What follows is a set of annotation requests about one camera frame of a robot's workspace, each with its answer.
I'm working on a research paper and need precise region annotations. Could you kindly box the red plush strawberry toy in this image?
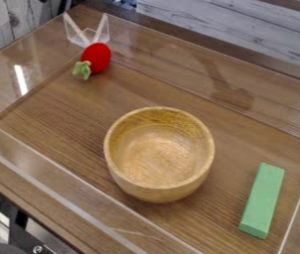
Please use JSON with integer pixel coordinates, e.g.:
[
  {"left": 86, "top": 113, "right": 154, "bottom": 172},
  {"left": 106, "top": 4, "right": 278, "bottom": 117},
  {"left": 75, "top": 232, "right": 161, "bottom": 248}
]
[{"left": 74, "top": 43, "right": 112, "bottom": 80}]

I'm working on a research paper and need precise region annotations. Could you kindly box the wooden bowl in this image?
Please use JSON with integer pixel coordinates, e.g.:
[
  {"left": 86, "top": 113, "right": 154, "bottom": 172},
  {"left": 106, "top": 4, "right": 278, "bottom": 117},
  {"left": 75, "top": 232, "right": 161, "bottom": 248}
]
[{"left": 104, "top": 106, "right": 216, "bottom": 203}]

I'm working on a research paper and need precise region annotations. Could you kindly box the green rectangular block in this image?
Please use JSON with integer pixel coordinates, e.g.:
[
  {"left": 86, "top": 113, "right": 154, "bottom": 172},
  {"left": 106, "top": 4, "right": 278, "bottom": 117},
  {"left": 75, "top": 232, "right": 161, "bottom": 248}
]
[{"left": 239, "top": 163, "right": 286, "bottom": 239}]

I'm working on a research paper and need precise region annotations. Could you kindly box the clear acrylic corner bracket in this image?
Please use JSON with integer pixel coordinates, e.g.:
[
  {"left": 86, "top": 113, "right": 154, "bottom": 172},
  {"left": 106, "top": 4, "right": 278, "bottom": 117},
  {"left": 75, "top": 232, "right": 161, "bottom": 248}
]
[{"left": 63, "top": 13, "right": 110, "bottom": 48}]

